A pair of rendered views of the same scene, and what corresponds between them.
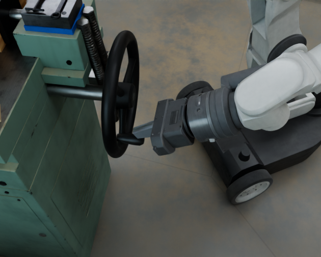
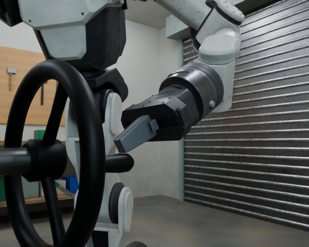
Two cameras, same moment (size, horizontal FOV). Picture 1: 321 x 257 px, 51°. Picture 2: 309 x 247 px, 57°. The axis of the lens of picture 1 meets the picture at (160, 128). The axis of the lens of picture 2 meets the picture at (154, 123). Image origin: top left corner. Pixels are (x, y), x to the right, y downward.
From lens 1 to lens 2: 66 cm
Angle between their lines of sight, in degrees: 73
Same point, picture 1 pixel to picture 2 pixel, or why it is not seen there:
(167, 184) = not seen: outside the picture
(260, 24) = not seen: hidden behind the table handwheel
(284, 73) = (220, 37)
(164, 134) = (175, 99)
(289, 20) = not seen: hidden behind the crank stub
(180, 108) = (160, 94)
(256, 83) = (211, 43)
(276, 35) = (109, 180)
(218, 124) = (213, 75)
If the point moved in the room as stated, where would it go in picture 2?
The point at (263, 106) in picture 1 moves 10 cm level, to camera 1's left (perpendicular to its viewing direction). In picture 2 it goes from (233, 45) to (206, 27)
